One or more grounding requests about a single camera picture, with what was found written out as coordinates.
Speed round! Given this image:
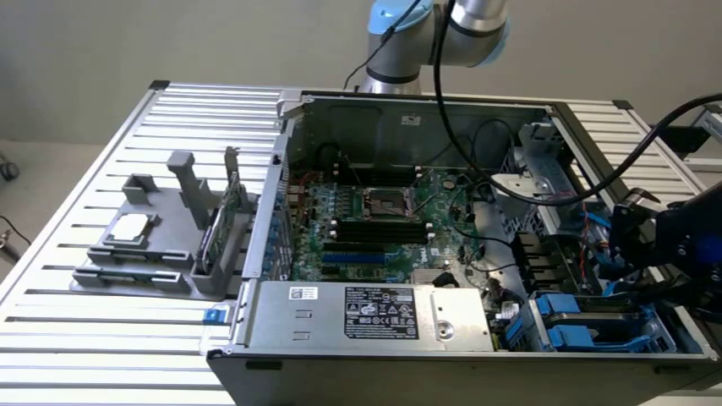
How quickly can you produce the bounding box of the green graphics card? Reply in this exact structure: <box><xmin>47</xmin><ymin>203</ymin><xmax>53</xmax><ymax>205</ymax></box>
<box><xmin>196</xmin><ymin>145</ymin><xmax>250</xmax><ymax>272</ymax></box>

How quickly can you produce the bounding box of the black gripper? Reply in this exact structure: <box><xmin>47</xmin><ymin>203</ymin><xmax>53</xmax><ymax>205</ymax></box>
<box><xmin>609</xmin><ymin>198</ymin><xmax>693</xmax><ymax>276</ymax></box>

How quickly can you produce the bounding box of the disk bay with blue carriers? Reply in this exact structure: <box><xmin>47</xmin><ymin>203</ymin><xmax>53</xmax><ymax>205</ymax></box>
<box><xmin>527</xmin><ymin>289</ymin><xmax>682</xmax><ymax>354</ymax></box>

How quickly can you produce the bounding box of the neighbouring slatted metal table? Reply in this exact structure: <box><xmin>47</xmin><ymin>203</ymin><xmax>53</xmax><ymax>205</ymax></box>
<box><xmin>647</xmin><ymin>101</ymin><xmax>722</xmax><ymax>171</ymax></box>

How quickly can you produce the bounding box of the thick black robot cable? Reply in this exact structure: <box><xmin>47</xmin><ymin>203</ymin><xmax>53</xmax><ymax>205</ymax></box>
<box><xmin>431</xmin><ymin>0</ymin><xmax>722</xmax><ymax>208</ymax></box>

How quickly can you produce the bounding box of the open black PC case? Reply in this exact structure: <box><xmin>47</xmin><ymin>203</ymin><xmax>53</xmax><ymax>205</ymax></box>
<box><xmin>206</xmin><ymin>88</ymin><xmax>722</xmax><ymax>406</ymax></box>

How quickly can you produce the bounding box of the grey parts rack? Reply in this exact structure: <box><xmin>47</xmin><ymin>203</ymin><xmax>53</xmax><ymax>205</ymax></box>
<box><xmin>68</xmin><ymin>150</ymin><xmax>260</xmax><ymax>302</ymax></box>

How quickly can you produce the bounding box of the silver drive cage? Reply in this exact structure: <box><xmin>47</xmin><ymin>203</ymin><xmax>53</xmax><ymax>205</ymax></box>
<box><xmin>490</xmin><ymin>121</ymin><xmax>610</xmax><ymax>238</ymax></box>

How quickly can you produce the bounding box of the green motherboard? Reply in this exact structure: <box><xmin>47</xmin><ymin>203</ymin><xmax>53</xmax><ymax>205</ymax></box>
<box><xmin>287</xmin><ymin>168</ymin><xmax>498</xmax><ymax>293</ymax></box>

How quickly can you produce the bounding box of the blue expansion slot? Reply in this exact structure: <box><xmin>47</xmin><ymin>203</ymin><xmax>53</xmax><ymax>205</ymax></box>
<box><xmin>322</xmin><ymin>251</ymin><xmax>396</xmax><ymax>265</ymax></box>

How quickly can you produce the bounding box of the metal stand with cable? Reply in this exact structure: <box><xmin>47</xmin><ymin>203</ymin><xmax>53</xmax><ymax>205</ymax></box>
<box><xmin>0</xmin><ymin>214</ymin><xmax>33</xmax><ymax>260</ymax></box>

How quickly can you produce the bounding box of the CPU socket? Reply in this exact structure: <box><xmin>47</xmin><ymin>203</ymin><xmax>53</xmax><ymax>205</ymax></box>
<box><xmin>360</xmin><ymin>185</ymin><xmax>422</xmax><ymax>223</ymax></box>

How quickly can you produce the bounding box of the black RAM slot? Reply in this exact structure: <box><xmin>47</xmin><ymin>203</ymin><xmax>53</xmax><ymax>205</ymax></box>
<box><xmin>332</xmin><ymin>230</ymin><xmax>434</xmax><ymax>239</ymax></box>
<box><xmin>335</xmin><ymin>218</ymin><xmax>435</xmax><ymax>228</ymax></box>
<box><xmin>331</xmin><ymin>236</ymin><xmax>434</xmax><ymax>246</ymax></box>
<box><xmin>332</xmin><ymin>224</ymin><xmax>435</xmax><ymax>233</ymax></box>

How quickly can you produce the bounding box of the silver power supply unit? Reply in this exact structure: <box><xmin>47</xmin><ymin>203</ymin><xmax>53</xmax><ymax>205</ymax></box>
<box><xmin>244</xmin><ymin>281</ymin><xmax>495</xmax><ymax>354</ymax></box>

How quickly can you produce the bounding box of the silver chipset heatsink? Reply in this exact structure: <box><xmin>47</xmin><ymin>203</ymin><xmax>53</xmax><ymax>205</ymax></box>
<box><xmin>411</xmin><ymin>268</ymin><xmax>452</xmax><ymax>287</ymax></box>

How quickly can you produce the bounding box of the blue data wire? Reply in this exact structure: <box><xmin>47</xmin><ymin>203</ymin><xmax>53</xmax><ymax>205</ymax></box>
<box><xmin>586</xmin><ymin>210</ymin><xmax>631</xmax><ymax>299</ymax></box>

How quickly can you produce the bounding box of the silver CPU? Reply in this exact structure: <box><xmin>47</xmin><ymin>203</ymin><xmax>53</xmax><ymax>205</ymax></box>
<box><xmin>109</xmin><ymin>214</ymin><xmax>155</xmax><ymax>239</ymax></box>

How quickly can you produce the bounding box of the thin black arm wire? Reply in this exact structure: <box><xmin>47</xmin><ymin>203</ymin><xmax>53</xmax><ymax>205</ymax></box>
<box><xmin>342</xmin><ymin>0</ymin><xmax>426</xmax><ymax>91</ymax></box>

